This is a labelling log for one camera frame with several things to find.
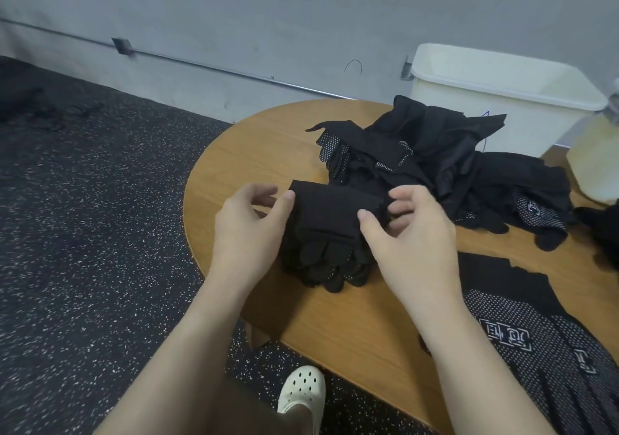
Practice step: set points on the person's left forearm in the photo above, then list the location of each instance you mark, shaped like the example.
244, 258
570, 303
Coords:
174, 372

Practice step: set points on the person's left white shoe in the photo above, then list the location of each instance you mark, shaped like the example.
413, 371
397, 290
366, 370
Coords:
302, 386

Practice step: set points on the pile of black gloves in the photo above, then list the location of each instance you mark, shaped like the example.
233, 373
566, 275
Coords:
309, 273
435, 149

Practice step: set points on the person's right forearm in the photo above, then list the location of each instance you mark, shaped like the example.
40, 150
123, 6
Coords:
484, 381

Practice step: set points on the stack of black gloves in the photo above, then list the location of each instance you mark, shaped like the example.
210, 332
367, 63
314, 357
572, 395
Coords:
295, 261

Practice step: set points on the person's left leg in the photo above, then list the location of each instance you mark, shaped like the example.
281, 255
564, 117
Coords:
247, 412

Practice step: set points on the person's left hand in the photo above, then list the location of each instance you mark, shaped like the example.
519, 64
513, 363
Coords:
247, 246

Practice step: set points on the grey wall pipe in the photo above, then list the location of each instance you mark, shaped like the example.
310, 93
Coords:
193, 62

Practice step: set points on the white plastic bin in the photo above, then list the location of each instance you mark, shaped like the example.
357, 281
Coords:
513, 111
595, 169

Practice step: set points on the person's right hand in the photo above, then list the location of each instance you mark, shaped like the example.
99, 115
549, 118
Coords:
421, 256

